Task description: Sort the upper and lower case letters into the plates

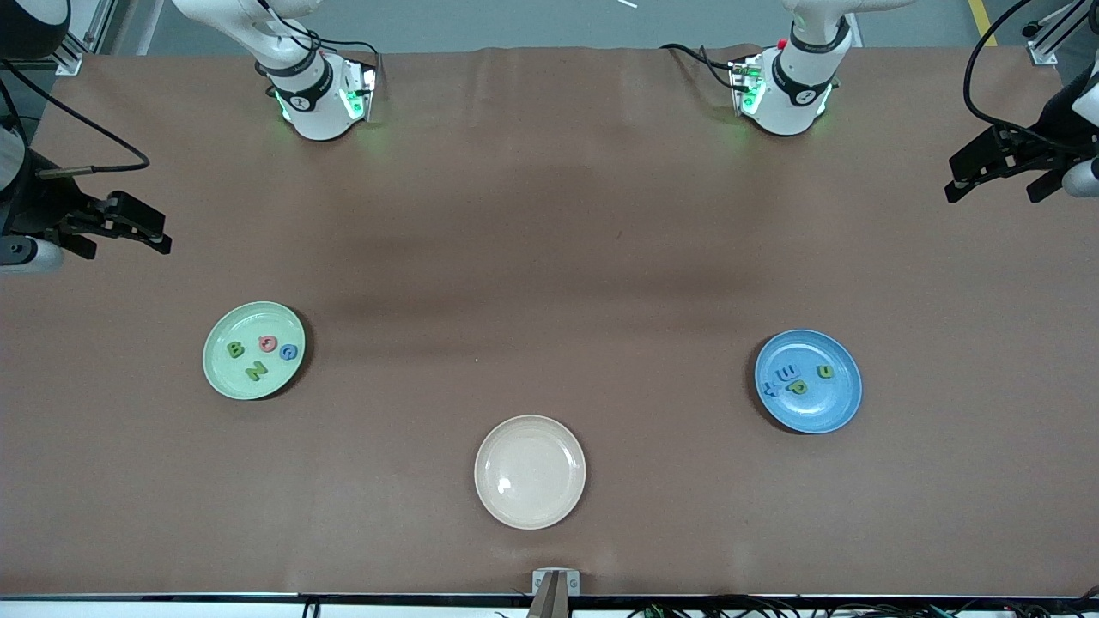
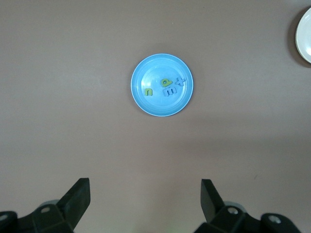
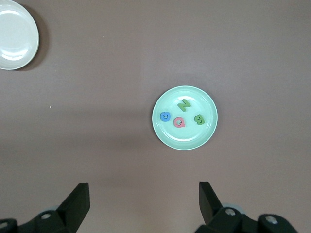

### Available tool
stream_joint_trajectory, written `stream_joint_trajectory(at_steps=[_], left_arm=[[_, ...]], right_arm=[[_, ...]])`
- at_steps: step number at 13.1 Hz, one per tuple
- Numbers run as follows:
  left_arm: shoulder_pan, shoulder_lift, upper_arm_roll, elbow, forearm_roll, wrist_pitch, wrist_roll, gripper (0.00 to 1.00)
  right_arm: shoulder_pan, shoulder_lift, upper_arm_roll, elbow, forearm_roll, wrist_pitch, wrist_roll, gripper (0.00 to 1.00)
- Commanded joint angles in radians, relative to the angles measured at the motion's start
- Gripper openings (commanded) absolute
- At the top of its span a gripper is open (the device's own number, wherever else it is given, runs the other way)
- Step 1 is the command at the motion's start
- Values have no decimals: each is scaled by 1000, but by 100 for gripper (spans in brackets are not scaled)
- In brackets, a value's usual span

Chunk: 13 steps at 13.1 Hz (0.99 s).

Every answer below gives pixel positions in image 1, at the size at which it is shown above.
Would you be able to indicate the green letter p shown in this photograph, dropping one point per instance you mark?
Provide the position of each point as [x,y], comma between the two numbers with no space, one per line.
[799,388]

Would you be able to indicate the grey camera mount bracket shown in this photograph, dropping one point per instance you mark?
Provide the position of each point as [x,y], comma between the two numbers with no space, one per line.
[555,582]

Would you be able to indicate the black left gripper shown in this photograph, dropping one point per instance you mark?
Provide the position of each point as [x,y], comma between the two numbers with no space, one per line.
[1036,143]

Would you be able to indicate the blue letter m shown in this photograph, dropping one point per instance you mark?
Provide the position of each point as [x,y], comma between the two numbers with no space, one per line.
[788,373]

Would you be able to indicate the blue plate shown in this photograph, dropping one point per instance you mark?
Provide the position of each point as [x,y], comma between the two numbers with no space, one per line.
[824,412]

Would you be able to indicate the red letter G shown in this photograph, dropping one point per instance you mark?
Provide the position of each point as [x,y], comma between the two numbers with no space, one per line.
[267,344]

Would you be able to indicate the aluminium frame profile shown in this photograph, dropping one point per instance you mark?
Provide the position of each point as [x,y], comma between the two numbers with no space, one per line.
[69,62]
[1041,51]

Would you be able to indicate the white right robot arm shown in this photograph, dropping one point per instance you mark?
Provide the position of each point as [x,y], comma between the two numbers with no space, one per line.
[318,103]

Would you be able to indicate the beige plate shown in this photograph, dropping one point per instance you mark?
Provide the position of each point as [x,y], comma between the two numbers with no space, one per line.
[530,472]

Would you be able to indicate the brown table cover mat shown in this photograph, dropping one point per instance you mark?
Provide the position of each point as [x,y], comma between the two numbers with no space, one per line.
[601,515]

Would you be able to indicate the green letter N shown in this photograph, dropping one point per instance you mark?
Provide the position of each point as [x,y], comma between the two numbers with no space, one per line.
[256,371]

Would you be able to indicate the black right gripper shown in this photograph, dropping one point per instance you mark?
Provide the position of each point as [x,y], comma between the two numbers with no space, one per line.
[36,209]

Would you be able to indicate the green plate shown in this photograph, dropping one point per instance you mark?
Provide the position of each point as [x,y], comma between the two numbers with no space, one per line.
[227,378]

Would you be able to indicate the green letter B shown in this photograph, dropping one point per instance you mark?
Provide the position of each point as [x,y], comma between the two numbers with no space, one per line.
[235,349]

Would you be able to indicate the blue letter G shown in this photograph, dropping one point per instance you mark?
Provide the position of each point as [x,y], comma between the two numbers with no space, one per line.
[288,351]

